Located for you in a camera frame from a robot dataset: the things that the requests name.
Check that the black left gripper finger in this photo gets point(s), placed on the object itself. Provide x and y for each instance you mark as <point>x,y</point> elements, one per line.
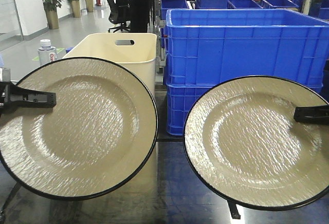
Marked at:
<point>13,96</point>

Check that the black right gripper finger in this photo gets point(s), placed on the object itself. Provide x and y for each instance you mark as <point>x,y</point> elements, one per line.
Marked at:
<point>312,114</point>

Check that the beige black-rimmed plate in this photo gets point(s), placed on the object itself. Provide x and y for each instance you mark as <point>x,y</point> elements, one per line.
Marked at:
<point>243,142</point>
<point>97,137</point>

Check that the clear water bottle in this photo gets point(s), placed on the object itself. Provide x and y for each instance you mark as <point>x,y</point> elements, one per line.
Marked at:
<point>47,53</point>

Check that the blue crate back right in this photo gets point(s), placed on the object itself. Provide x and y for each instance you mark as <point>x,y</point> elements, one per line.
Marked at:
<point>275,4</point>

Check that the black office chair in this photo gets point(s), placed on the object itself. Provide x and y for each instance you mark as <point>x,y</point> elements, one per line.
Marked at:
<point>114,19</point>

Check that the cream plastic bin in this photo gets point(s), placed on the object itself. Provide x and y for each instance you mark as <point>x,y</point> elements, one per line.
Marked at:
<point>134,51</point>

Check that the upper large blue crate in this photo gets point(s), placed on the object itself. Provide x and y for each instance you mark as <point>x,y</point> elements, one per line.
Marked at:
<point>207,47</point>

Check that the large blue crate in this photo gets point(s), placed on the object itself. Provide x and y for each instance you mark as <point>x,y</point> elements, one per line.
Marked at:
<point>177,108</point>
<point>207,47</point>

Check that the lower large blue crate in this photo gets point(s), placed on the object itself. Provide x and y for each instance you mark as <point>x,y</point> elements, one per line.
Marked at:
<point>177,108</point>

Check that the seated person in black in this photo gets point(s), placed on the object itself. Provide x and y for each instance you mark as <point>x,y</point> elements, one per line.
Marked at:
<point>123,8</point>

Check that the standing person dark clothes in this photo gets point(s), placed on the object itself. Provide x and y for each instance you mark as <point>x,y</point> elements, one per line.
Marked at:
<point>139,10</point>

